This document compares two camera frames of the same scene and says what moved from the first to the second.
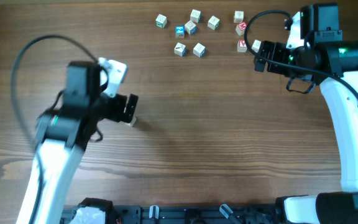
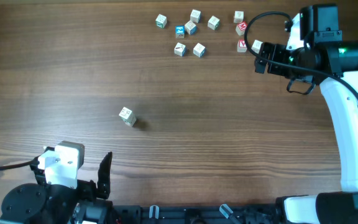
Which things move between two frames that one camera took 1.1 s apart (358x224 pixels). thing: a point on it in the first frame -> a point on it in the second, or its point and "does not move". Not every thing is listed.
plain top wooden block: [196, 16] does not move
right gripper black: [276, 50] does not move
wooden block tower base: [133, 121] does not move
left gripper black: [117, 114] -> [87, 188]
